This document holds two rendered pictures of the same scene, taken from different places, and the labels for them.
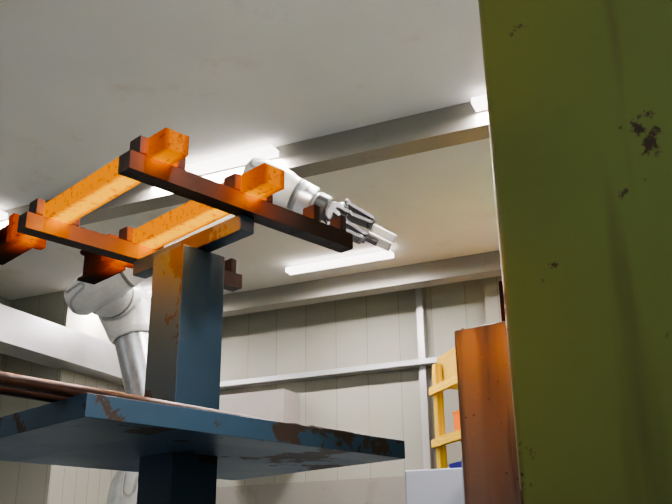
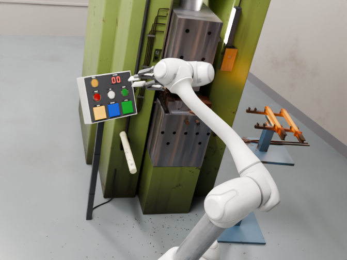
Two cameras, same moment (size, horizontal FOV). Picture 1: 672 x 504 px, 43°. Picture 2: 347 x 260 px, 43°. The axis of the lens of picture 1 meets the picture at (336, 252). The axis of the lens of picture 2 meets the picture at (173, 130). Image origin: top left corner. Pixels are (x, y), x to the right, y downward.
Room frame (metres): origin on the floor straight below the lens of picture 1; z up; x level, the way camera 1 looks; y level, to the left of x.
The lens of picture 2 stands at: (3.59, 1.07, 2.34)
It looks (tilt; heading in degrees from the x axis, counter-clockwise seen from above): 30 degrees down; 212
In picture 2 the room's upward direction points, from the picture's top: 13 degrees clockwise
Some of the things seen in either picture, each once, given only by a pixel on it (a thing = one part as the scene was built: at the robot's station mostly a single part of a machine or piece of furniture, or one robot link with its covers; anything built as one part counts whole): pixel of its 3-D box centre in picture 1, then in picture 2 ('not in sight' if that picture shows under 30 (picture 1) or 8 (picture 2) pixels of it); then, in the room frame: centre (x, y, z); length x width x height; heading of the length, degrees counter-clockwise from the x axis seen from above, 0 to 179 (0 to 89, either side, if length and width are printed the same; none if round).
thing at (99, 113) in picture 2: not in sight; (99, 113); (1.90, -0.52, 1.01); 0.07 x 0.05 x 0.07; 168
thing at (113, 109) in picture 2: not in sight; (113, 110); (1.81, -0.50, 1.01); 0.07 x 0.05 x 0.07; 168
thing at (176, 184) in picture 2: not in sight; (163, 168); (1.11, -0.50, 0.23); 0.56 x 0.38 x 0.47; 53
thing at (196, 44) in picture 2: not in sight; (191, 38); (1.12, -0.50, 1.37); 0.42 x 0.39 x 0.40; 53
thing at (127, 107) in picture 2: not in sight; (126, 107); (1.71, -0.48, 1.01); 0.07 x 0.05 x 0.07; 168
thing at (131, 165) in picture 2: not in sight; (127, 151); (1.61, -0.49, 0.62); 0.44 x 0.05 x 0.05; 53
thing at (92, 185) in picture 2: not in sight; (95, 160); (1.77, -0.62, 0.54); 0.04 x 0.04 x 1.08; 53
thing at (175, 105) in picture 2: not in sight; (174, 91); (1.16, -0.52, 0.96); 0.42 x 0.20 x 0.09; 53
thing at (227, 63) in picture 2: not in sight; (228, 59); (0.95, -0.27, 1.27); 0.09 x 0.02 x 0.17; 143
